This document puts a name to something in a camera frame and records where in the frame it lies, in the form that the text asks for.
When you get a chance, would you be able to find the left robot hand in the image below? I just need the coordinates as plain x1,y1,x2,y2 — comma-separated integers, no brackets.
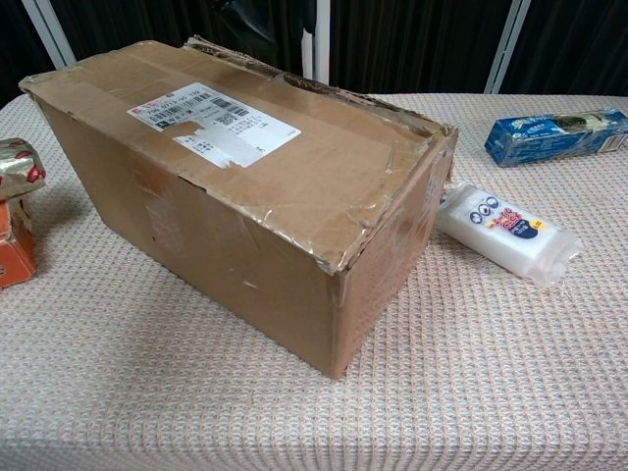
279,0,316,50

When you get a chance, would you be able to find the large brown cardboard box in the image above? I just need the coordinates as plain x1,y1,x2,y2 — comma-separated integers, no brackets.
18,33,460,382

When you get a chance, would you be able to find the black pleated curtain panel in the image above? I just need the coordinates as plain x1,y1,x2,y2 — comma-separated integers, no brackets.
329,0,514,95
48,0,303,82
499,0,628,97
0,0,55,112

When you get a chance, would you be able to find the blue cookie box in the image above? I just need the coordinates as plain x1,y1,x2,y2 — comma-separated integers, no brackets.
484,108,628,169

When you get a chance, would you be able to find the white tissue pack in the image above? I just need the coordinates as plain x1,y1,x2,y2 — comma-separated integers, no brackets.
435,182,585,288

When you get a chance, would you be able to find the gold red patterned snack box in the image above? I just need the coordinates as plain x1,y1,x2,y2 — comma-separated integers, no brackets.
0,137,47,201

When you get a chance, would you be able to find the orange snack box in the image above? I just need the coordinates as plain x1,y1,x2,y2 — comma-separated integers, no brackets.
0,195,37,291

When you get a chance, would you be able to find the beige woven tablecloth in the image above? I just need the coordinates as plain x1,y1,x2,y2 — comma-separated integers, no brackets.
0,92,628,471

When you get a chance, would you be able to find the white frame post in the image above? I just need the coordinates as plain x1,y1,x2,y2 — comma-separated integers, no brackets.
484,0,532,95
299,0,331,92
22,0,78,70

